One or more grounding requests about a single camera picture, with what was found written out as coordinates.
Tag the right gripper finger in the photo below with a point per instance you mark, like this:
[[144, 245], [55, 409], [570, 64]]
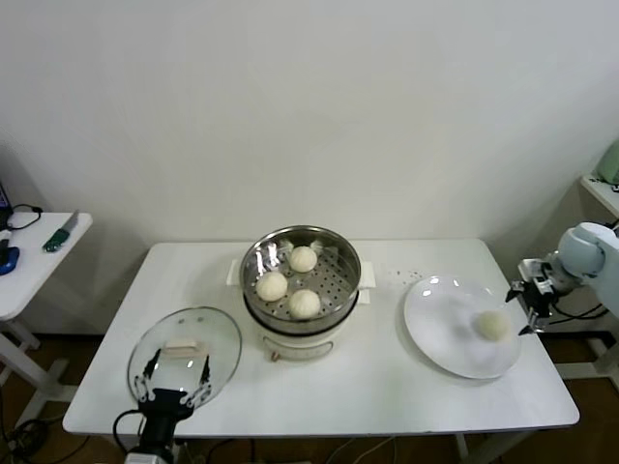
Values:
[[534, 323], [518, 289]]

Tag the dark laptop edge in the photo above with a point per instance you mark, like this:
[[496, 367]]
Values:
[[3, 193]]

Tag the perforated steel steamer basket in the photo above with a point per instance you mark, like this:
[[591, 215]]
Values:
[[345, 270]]

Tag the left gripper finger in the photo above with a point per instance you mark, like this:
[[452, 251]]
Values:
[[202, 390], [144, 385]]

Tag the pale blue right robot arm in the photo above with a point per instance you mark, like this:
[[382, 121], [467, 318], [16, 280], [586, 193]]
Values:
[[585, 246]]

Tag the white side table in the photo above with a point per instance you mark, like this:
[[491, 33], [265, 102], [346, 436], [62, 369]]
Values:
[[29, 280]]

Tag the small black device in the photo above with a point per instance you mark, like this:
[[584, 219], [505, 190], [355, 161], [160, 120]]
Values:
[[4, 237]]

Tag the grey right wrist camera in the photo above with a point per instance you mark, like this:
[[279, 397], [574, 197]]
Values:
[[534, 269]]

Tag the round white plate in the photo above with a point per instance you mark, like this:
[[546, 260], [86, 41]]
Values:
[[435, 319]]

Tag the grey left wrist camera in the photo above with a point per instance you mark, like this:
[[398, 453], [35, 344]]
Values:
[[150, 457]]

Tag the blue computer mouse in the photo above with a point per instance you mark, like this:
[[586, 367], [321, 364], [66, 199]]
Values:
[[8, 260]]

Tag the white shelf table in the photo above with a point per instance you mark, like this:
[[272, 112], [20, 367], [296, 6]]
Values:
[[602, 191]]

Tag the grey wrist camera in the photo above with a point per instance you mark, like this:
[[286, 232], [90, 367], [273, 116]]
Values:
[[534, 269], [150, 457]]

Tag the pale green appliance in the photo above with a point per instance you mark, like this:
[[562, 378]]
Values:
[[610, 164]]

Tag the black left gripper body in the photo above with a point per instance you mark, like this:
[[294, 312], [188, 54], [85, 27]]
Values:
[[164, 402]]

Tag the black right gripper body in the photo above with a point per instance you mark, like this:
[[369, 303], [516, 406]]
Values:
[[537, 300]]

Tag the round glass pot lid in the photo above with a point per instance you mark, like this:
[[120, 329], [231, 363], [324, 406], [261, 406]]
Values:
[[217, 333]]

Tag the white electric cooker base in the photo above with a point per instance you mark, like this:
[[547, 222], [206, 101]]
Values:
[[300, 345]]

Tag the white steamed baozi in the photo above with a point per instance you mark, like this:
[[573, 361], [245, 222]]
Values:
[[303, 258], [492, 326], [272, 286], [304, 304]]

